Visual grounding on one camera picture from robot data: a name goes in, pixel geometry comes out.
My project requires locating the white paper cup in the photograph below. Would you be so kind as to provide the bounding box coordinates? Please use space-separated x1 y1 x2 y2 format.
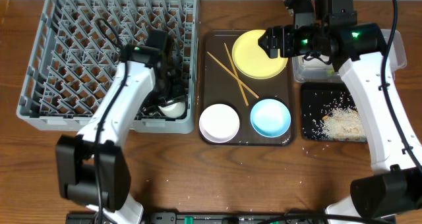
158 102 186 119

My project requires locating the white pink bowl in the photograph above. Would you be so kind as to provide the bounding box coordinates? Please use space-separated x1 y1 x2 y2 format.
198 103 240 144

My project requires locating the light blue bowl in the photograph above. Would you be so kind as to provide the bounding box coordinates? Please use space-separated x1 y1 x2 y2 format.
250 99 291 138

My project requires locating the rice and peanut pile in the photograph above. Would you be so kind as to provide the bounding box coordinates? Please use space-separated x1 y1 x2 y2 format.
302 92 367 142

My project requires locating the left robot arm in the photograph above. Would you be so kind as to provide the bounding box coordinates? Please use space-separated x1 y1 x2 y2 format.
55 30 187 223

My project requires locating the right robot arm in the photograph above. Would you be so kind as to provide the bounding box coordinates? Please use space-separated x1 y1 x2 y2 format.
258 0 421 223

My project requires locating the clear plastic bin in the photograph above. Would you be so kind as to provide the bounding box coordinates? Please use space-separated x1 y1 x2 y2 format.
291 30 407 83

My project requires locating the dark brown serving tray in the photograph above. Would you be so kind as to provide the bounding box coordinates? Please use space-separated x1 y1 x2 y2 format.
200 30 296 146

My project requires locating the yellow plate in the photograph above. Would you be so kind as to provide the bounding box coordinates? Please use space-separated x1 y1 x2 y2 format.
231 30 288 80

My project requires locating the black plastic tray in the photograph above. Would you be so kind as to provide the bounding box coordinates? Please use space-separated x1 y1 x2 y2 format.
299 82 370 144

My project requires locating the wooden chopstick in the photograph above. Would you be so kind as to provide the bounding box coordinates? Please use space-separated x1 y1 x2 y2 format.
224 43 249 107
207 51 259 98

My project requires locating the grey dish rack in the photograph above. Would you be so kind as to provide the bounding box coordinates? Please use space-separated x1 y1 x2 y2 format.
16 0 200 134

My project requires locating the left black cable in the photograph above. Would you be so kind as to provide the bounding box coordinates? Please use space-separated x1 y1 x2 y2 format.
93 18 129 224

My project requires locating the black cable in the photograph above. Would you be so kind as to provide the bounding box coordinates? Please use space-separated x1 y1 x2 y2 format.
93 18 129 224
378 0 422 172

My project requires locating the right black cable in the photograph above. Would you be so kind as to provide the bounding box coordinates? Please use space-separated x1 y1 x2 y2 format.
378 0 422 172

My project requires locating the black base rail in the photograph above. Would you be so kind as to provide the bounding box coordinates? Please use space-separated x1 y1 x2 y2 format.
65 211 396 224

